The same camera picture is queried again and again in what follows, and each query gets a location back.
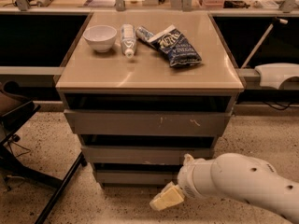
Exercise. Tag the blue vinegar chip bag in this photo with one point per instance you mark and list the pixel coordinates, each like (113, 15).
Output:
(173, 44)

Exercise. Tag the white bowl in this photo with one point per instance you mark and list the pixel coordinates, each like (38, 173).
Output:
(100, 38)

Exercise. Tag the grey top drawer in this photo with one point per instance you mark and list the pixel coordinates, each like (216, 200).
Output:
(147, 123)

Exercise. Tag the grey drawer cabinet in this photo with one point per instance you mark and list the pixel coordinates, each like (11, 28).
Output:
(111, 82)

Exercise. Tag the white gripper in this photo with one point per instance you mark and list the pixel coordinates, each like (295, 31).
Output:
(187, 180)

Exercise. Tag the grey bottom drawer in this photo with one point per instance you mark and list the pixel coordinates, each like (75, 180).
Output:
(139, 178)

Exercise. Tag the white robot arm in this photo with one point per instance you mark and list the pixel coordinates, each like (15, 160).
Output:
(234, 176)

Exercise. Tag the clear plastic water bottle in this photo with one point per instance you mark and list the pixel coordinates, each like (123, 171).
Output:
(128, 40)

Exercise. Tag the grey drawer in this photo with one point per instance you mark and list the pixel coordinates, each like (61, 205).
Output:
(139, 178)
(143, 155)
(147, 123)

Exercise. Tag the white stick with tip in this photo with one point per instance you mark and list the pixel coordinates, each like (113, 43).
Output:
(275, 21)

